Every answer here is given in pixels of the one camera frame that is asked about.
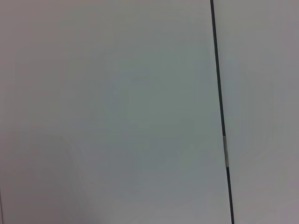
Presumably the small silver seam clip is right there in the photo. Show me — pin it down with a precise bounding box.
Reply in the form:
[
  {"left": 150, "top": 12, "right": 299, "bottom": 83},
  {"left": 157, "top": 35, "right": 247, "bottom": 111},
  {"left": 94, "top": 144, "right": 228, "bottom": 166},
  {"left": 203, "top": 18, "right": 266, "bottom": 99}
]
[{"left": 222, "top": 135, "right": 230, "bottom": 169}]

